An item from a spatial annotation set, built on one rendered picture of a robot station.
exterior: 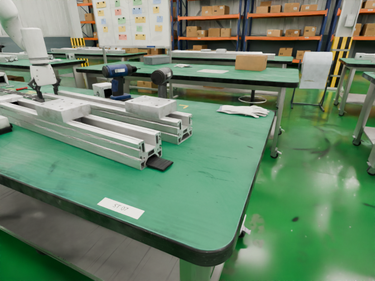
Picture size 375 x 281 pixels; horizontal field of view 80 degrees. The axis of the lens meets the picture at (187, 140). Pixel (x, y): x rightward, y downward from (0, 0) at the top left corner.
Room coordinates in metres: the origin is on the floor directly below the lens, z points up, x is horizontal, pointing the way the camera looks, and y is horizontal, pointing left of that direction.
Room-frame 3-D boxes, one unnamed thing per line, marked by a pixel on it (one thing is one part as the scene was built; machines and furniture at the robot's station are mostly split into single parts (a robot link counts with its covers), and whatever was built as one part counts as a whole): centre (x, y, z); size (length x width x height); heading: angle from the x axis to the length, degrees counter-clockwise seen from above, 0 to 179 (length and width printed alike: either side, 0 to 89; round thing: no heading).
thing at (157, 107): (0.82, 0.14, 0.87); 0.16 x 0.11 x 0.07; 59
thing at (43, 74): (1.18, 0.73, 0.95); 0.10 x 0.07 x 0.11; 149
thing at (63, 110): (0.78, 0.45, 0.87); 0.16 x 0.11 x 0.07; 59
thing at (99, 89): (1.29, 0.49, 0.83); 0.11 x 0.10 x 0.10; 136
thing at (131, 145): (0.78, 0.45, 0.82); 0.80 x 0.10 x 0.09; 59
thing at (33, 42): (1.18, 0.74, 1.10); 0.09 x 0.08 x 0.13; 54
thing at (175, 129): (0.94, 0.35, 0.82); 0.80 x 0.10 x 0.09; 59
